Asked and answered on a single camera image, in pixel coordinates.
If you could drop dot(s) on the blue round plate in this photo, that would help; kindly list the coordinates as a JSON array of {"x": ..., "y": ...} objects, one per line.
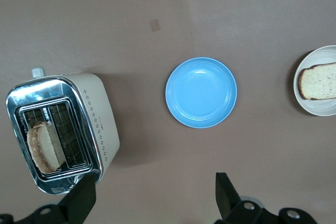
[{"x": 200, "y": 93}]

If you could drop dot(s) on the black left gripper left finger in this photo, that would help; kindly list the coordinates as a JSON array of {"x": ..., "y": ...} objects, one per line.
[{"x": 78, "y": 200}]

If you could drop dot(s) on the small brown tape patch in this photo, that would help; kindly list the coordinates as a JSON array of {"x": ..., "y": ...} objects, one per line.
[{"x": 154, "y": 25}]

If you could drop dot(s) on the beige round plate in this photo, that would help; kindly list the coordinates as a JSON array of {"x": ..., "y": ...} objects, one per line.
[{"x": 315, "y": 107}]

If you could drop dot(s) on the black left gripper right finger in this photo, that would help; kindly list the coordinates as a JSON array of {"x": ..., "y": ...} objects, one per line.
[{"x": 228, "y": 203}]

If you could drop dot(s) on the beige chrome two-slot toaster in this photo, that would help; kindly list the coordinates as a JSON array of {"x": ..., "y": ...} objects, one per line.
[{"x": 102, "y": 108}]

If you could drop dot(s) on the toasted bread slice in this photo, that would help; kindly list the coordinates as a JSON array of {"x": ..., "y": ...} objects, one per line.
[
  {"x": 44, "y": 148},
  {"x": 320, "y": 82}
]

